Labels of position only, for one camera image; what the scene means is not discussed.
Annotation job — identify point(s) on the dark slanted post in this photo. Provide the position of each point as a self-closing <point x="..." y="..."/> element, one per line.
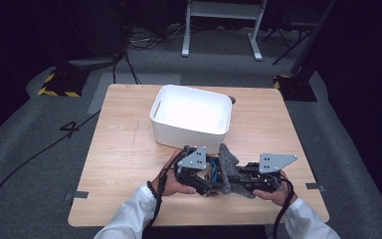
<point x="311" y="36"/>

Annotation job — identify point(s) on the black folding stand legs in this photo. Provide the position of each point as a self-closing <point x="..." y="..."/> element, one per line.
<point x="291" y="36"/>

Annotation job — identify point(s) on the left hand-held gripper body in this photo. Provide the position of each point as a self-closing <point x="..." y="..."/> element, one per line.
<point x="192" y="166"/>

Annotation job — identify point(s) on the white plastic bin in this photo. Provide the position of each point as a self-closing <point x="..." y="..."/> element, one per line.
<point x="192" y="114"/>

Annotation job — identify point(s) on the blue toy car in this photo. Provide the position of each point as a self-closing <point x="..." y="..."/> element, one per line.
<point x="215" y="171"/>

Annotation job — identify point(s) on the black yellow striped stand base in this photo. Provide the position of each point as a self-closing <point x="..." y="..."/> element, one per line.
<point x="295" y="88"/>
<point x="64" y="84"/>

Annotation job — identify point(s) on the person's left hand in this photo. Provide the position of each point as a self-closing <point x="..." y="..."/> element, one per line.
<point x="174" y="184"/>

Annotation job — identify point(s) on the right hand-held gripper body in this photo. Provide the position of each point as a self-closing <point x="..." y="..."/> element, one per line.
<point x="268" y="176"/>

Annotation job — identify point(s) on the grey round stand foot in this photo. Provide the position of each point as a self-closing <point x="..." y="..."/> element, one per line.
<point x="93" y="62"/>

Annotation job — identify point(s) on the person's right hand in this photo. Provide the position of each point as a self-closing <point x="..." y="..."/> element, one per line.
<point x="278" y="195"/>

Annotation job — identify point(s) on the grey fuzzy cloth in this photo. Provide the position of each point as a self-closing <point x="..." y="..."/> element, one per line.
<point x="229" y="162"/>

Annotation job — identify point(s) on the grey tape strip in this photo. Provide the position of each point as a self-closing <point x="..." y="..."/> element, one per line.
<point x="315" y="187"/>
<point x="79" y="195"/>

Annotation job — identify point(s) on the black table grommet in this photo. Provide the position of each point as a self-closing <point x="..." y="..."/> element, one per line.
<point x="233" y="99"/>

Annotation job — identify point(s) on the white metal stand frame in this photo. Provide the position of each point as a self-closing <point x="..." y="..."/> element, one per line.
<point x="224" y="11"/>

